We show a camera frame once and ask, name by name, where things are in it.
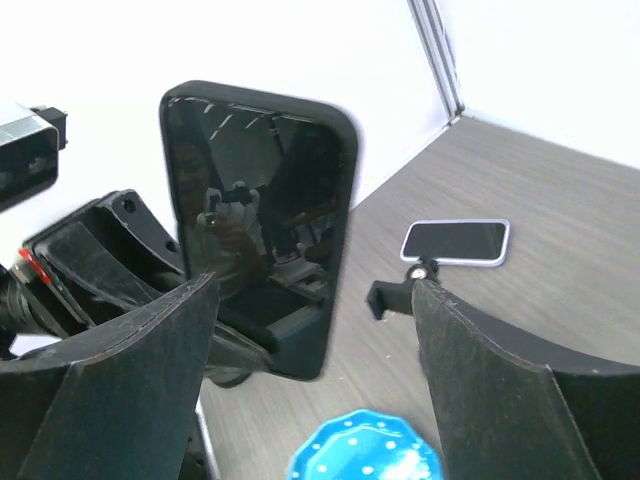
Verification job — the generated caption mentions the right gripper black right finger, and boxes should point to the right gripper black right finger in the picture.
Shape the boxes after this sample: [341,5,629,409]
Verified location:
[413,281,639,480]

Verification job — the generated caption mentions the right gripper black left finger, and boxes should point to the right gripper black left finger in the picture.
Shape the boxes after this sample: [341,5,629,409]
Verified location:
[1,274,218,479]

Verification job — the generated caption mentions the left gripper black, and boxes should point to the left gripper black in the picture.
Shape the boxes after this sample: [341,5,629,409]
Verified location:
[1,189,273,370]

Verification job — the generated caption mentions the black smartphone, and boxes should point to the black smartphone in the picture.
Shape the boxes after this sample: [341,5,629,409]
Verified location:
[159,80,359,388]

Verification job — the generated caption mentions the black phone stand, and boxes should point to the black phone stand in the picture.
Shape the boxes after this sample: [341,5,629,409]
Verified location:
[366,257,440,321]

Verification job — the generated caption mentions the blue dotted plate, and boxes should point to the blue dotted plate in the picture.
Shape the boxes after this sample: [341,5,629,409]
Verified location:
[287,409,445,480]

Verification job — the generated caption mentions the lavender smartphone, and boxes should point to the lavender smartphone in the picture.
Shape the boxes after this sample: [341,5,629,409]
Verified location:
[399,219,511,268]

